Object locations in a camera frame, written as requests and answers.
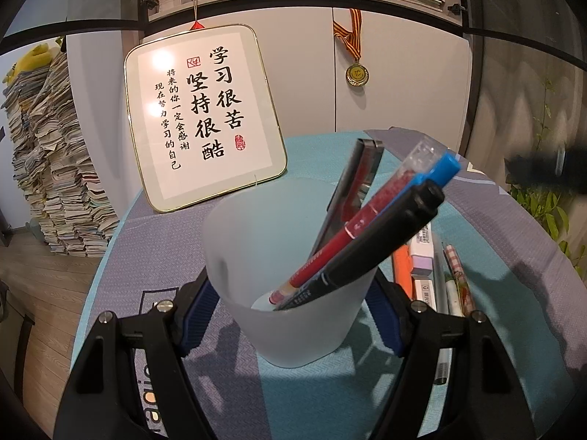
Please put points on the red pen with clear cap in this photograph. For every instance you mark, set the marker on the red pen with clear cap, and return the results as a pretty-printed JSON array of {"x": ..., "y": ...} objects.
[{"x": 367, "y": 215}]

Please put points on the translucent white plastic cup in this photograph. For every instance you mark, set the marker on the translucent white plastic cup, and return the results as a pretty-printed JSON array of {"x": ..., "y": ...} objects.
[{"x": 238, "y": 247}]

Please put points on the orange highlighter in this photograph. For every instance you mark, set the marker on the orange highlighter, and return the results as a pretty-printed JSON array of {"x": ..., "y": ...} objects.
[{"x": 402, "y": 270}]

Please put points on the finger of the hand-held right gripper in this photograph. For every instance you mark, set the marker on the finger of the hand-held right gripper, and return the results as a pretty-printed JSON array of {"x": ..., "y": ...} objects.
[{"x": 541, "y": 162}]

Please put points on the green and white pen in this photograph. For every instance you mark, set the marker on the green and white pen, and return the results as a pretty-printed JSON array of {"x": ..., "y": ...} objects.
[{"x": 453, "y": 295}]

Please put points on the dark framed glass door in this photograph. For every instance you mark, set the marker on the dark framed glass door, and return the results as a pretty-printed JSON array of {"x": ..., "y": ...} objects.
[
  {"x": 527, "y": 0},
  {"x": 69, "y": 0}
]

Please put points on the white eraser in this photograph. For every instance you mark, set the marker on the white eraser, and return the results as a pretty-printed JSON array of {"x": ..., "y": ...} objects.
[{"x": 424, "y": 291}]

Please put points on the blue pen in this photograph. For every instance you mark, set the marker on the blue pen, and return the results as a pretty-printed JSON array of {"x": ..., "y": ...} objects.
[{"x": 447, "y": 167}]

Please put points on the white correction tape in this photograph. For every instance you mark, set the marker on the white correction tape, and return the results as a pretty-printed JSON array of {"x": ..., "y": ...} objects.
[{"x": 423, "y": 240}]

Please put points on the green leafy plant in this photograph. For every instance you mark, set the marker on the green leafy plant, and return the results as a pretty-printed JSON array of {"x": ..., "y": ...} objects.
[{"x": 555, "y": 220}]

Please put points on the purple eraser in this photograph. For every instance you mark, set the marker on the purple eraser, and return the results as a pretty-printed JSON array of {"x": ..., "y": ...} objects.
[{"x": 423, "y": 265}]

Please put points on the black marker pen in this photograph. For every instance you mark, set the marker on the black marker pen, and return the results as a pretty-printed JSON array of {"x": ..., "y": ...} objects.
[{"x": 412, "y": 206}]

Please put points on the dark grey pen with clip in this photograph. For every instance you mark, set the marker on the dark grey pen with clip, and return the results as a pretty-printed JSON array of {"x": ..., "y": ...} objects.
[{"x": 353, "y": 178}]

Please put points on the framed calligraphy sign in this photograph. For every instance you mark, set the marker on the framed calligraphy sign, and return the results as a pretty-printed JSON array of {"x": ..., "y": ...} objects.
[{"x": 206, "y": 114}]

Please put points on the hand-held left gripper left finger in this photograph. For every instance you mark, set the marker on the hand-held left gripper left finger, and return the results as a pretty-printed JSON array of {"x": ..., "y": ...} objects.
[{"x": 197, "y": 314}]

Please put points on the red hanging pouch ornament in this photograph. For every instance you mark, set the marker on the red hanging pouch ornament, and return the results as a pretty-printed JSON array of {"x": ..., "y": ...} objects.
[{"x": 197, "y": 25}]

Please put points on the thin clear pen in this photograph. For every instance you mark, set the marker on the thin clear pen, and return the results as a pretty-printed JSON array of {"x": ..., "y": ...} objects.
[{"x": 439, "y": 279}]

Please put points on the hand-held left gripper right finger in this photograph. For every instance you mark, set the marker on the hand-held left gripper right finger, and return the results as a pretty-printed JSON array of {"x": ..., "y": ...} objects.
[{"x": 384, "y": 318}]

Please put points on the yellow plush toy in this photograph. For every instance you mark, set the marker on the yellow plush toy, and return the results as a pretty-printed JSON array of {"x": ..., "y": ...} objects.
[{"x": 34, "y": 57}]

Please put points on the pink patterned pen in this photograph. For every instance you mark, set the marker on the pink patterned pen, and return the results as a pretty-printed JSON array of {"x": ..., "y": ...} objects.
[{"x": 461, "y": 279}]

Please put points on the gold medal with striped ribbon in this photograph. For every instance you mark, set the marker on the gold medal with striped ribbon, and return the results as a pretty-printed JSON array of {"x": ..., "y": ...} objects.
[{"x": 357, "y": 73}]

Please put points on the tall stack of books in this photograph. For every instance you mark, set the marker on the tall stack of books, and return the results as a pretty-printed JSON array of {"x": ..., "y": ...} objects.
[{"x": 59, "y": 169}]

